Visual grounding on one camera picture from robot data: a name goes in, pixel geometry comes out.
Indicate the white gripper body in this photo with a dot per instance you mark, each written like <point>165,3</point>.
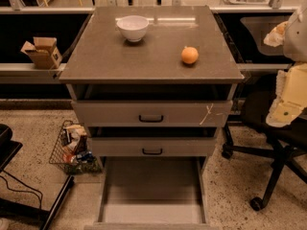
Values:
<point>295,38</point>

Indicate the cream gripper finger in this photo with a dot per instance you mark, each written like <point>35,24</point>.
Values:
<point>277,35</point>
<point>282,114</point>

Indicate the orange fruit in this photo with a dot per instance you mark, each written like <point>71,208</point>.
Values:
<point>189,55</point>

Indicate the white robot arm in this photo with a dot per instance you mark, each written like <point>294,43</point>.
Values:
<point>295,42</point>

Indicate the grey drawer cabinet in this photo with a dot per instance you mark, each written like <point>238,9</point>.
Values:
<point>106,67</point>

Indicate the open grey bottom drawer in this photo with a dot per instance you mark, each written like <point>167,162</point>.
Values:
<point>152,193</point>

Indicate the grey middle drawer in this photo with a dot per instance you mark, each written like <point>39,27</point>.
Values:
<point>102,147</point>

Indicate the grey top drawer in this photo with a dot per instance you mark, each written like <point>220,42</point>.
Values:
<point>152,114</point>

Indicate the black office chair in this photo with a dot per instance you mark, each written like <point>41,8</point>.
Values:
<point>287,142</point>

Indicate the white bowl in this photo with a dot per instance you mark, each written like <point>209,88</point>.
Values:
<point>133,27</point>

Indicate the open cardboard box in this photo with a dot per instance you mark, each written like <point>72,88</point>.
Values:
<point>44,52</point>

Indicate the black stand base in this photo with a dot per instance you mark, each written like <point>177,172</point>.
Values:
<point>17,211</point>

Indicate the wire basket with items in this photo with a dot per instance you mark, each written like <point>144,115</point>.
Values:
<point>71,153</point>

